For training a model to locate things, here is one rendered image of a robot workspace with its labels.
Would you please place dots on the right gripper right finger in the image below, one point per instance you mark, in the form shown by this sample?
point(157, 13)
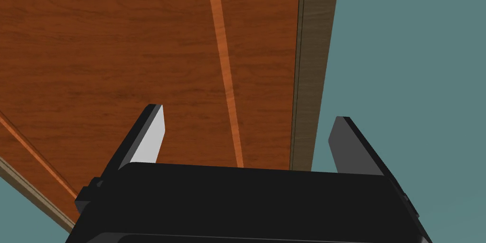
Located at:
point(355, 152)

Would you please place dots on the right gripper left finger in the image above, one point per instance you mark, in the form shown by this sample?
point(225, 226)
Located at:
point(146, 140)

